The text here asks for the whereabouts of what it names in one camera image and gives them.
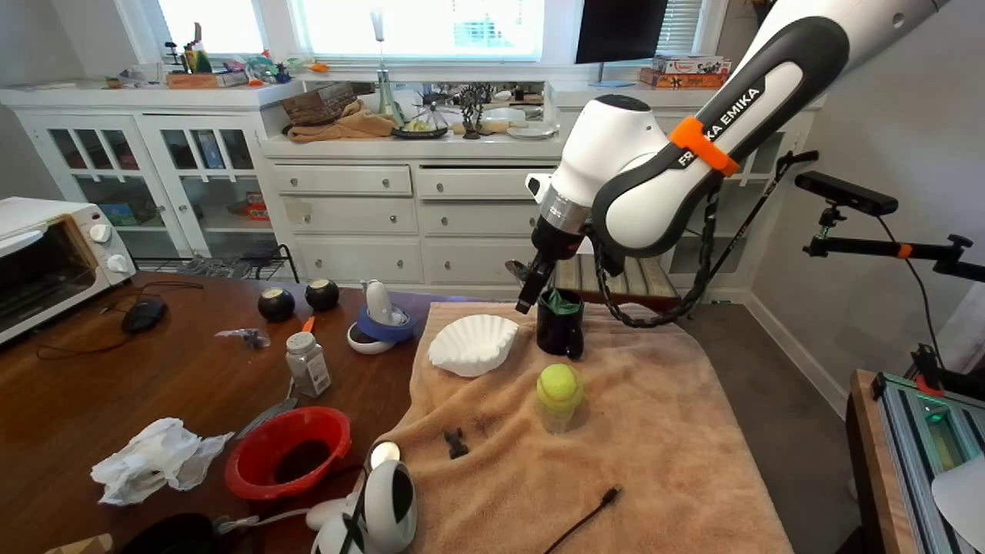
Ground white crumpled cloth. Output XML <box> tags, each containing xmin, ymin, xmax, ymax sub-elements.
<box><xmin>88</xmin><ymin>414</ymin><xmax>237</xmax><ymax>512</ymax></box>

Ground black ceramic mug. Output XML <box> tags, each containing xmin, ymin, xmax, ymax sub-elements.
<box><xmin>536</xmin><ymin>287</ymin><xmax>587</xmax><ymax>364</ymax></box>

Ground clear jar white lid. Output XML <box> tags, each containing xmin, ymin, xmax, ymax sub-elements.
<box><xmin>283</xmin><ymin>328</ymin><xmax>335</xmax><ymax>402</ymax></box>

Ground thin black cable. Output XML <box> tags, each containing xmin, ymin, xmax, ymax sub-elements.
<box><xmin>540</xmin><ymin>483</ymin><xmax>625</xmax><ymax>554</ymax></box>

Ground tan terry towel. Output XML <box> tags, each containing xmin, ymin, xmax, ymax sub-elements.
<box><xmin>371</xmin><ymin>299</ymin><xmax>798</xmax><ymax>554</ymax></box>

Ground black computer mouse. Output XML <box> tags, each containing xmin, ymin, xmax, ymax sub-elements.
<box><xmin>121</xmin><ymin>291</ymin><xmax>173</xmax><ymax>339</ymax></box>

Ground white fluted coffee filter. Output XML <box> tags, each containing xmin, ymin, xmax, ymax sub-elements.
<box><xmin>426</xmin><ymin>310</ymin><xmax>523</xmax><ymax>382</ymax></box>

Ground aluminium frame stand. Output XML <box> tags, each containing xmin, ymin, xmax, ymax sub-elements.
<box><xmin>867</xmin><ymin>366</ymin><xmax>985</xmax><ymax>554</ymax></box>

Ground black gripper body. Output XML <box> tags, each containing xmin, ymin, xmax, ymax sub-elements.
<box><xmin>526</xmin><ymin>214</ymin><xmax>591</xmax><ymax>273</ymax></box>

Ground white toaster oven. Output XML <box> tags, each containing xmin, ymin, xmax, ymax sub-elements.
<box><xmin>0</xmin><ymin>194</ymin><xmax>138</xmax><ymax>347</ymax></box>

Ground black monitor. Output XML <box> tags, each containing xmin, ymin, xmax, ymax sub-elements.
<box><xmin>571</xmin><ymin>0</ymin><xmax>674</xmax><ymax>68</ymax></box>

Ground white glass-door cabinet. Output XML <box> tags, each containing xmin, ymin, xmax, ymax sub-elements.
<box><xmin>0</xmin><ymin>86</ymin><xmax>301</xmax><ymax>282</ymax></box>

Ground red plastic bowl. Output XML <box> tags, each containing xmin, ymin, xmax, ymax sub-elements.
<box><xmin>220</xmin><ymin>402</ymin><xmax>356</xmax><ymax>504</ymax></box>

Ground brown wooden table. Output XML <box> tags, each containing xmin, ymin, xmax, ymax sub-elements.
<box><xmin>0</xmin><ymin>272</ymin><xmax>421</xmax><ymax>554</ymax></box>

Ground black bar camera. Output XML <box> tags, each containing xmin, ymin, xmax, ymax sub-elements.
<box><xmin>791</xmin><ymin>168</ymin><xmax>902</xmax><ymax>220</ymax></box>

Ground white drawer dresser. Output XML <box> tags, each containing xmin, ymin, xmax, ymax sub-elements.
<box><xmin>259</xmin><ymin>129</ymin><xmax>578</xmax><ymax>301</ymax></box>

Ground yellow-green tennis ball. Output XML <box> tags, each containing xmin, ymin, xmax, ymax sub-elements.
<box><xmin>536</xmin><ymin>364</ymin><xmax>584</xmax><ymax>409</ymax></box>

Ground clear glass cup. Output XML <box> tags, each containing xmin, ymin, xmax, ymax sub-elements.
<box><xmin>533</xmin><ymin>386</ymin><xmax>584</xmax><ymax>437</ymax></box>

